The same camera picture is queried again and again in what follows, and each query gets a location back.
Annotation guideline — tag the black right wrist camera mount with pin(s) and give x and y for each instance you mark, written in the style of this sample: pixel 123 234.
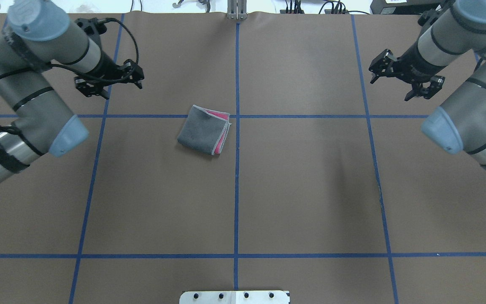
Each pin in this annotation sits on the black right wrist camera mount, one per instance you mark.
pixel 419 91

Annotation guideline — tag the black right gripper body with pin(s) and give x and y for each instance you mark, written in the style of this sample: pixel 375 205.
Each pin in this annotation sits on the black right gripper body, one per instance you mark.
pixel 413 59

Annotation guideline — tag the metal camera post bracket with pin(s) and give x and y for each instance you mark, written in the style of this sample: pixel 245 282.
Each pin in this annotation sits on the metal camera post bracket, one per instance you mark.
pixel 237 10

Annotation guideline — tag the pink and grey towel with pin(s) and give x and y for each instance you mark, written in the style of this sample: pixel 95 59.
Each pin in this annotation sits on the pink and grey towel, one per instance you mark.
pixel 205 130

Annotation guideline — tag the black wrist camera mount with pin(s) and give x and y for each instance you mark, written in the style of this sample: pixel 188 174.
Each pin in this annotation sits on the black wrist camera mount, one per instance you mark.
pixel 419 91
pixel 93 28

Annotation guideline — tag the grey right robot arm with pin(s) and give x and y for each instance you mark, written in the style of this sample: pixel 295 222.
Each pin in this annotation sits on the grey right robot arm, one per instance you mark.
pixel 459 123

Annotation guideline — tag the black equipment on far bench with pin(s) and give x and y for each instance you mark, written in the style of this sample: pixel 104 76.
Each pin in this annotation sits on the black equipment on far bench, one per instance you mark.
pixel 406 7

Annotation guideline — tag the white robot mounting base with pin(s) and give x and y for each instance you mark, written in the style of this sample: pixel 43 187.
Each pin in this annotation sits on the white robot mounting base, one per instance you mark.
pixel 236 297

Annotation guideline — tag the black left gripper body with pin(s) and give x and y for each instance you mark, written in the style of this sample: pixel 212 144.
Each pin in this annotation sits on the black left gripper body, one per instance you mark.
pixel 106 67

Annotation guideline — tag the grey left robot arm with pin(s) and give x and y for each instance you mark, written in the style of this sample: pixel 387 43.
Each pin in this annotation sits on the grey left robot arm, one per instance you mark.
pixel 34 120

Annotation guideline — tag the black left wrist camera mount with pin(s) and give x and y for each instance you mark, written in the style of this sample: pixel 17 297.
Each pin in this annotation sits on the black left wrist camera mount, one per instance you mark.
pixel 93 28

